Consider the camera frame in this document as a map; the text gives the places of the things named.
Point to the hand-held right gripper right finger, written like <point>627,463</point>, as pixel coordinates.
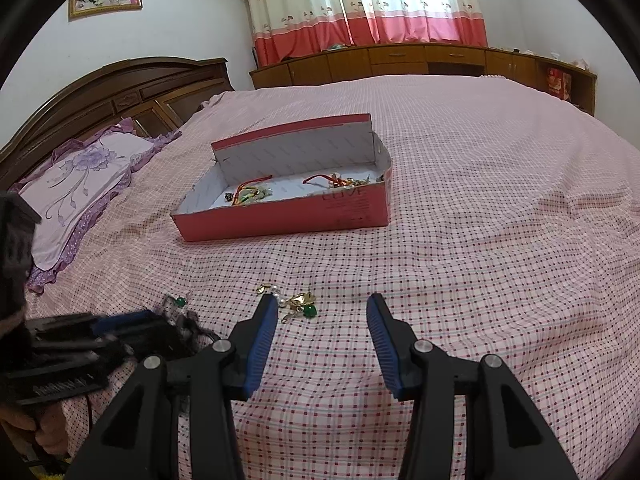
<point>387,350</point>

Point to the long wooden cabinet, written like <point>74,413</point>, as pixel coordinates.
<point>400,60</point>

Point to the red cardboard box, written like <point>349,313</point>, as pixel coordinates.
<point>300,215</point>

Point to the person's left hand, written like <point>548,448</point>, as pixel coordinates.
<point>50,430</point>

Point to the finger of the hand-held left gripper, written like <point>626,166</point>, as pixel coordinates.
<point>127,321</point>
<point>160,342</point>

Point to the black hair accessory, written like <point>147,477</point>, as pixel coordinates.
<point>197,327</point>

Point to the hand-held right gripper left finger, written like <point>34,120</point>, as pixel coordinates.
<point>260,350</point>

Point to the purple floral pillow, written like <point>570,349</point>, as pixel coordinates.
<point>85,185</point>

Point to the green bead gold earring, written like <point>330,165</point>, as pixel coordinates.
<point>307,307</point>

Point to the red gift box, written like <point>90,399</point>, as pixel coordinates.
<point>559,84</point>

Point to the pearl gold earring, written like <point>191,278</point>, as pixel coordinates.
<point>272,295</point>

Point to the dark wooden headboard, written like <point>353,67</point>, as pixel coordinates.
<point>125,90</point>

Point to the small beaded earring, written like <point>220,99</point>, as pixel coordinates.
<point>180,303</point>

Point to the cream and red curtain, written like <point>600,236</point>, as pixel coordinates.
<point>365,5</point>

